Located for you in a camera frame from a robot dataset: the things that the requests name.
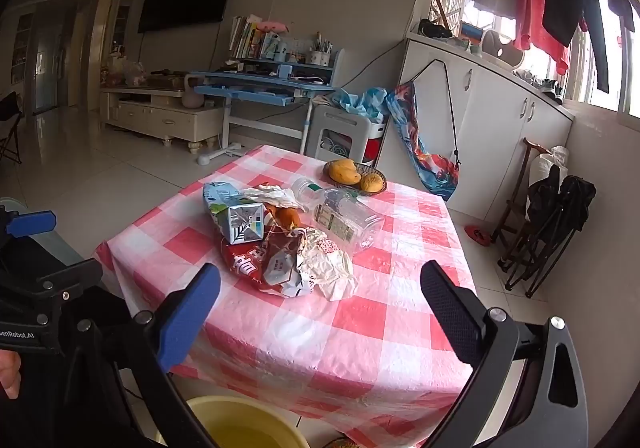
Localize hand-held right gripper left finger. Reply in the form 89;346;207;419
60;264;223;448

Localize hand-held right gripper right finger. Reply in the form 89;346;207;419
420;260;589;448

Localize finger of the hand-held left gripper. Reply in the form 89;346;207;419
4;210;57;237

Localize red snack bag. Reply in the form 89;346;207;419
220;228;321;299

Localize yellow plastic bucket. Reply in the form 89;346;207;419
155;395;311;448

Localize blue white milk carton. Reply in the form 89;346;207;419
202;180;266;246

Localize white wrapper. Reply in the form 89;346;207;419
299;227;359;302

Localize clear plastic bottle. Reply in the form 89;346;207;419
291;176;385;255

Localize long orange peel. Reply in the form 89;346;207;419
272;207;302;232

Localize white tissue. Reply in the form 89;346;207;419
242;182;307;215

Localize person's left hand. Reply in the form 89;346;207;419
0;350;22;400

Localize pink white checked tablecloth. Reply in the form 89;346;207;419
92;144;478;448

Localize red slipper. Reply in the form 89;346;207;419
465;224;494;248

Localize black folding chair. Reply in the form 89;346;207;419
497;163;597;299
0;90;24;167

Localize glass fruit bowl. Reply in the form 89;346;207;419
322;159;389;197

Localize colourful printed bag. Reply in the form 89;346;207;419
385;83;460;202

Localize cream television cabinet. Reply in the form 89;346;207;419
99;85;226;156

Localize large yellow mango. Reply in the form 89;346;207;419
327;162;362;184

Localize white stuffed sack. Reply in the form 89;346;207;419
530;145;571;190

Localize clear plastic bags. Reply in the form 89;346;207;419
102;53;149;88

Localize white storage cabinet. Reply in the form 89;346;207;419
375;35;576;224

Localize pale pink kettlebell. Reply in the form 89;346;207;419
181;73;206;110

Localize white plastic stool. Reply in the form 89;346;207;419
304;103;388;167

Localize blue plastic bag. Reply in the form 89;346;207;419
332;86;389;119

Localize blue study desk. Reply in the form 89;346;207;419
185;48;343;163

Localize dark cloth heap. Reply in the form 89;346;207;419
517;69;566;105

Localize white round appliance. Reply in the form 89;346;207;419
481;29;526;69

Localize row of books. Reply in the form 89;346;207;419
229;14;266;60

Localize black bag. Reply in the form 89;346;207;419
417;18;455;40

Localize white pen holder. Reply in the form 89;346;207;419
306;32;333;67

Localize red hanging garment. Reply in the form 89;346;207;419
512;0;572;77

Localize barred window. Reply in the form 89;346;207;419
432;0;640;121

